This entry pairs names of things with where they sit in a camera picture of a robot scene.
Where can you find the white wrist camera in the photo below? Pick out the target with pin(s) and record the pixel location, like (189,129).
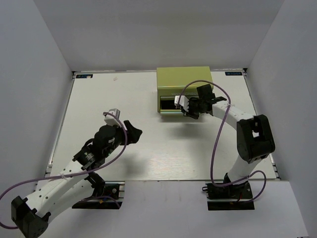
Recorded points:
(181,102)
(111,117)

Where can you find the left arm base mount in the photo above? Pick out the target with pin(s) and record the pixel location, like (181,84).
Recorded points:
(106,196)

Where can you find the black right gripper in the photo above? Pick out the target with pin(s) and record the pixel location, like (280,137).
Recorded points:
(189,113)

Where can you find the corner label sticker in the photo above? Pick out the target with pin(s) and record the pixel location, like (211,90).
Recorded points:
(84,76)
(233,73)

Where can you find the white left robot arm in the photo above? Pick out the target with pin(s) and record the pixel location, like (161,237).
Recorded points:
(33,213)

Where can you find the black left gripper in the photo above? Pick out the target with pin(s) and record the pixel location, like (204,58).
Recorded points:
(133,134)

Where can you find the green metal tool chest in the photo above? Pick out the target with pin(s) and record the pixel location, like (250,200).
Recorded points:
(172,80)

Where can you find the right corner label sticker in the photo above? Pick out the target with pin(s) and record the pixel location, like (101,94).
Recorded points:
(233,73)

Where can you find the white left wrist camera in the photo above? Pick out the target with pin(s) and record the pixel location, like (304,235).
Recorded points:
(111,117)

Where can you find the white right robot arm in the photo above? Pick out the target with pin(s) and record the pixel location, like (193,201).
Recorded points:
(254,139)

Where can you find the left corner label sticker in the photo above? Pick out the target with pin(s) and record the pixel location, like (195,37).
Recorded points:
(84,76)

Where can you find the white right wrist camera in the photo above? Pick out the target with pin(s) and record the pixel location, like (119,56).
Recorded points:
(181,102)

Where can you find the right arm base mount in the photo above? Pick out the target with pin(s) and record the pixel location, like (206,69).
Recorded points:
(229,198)

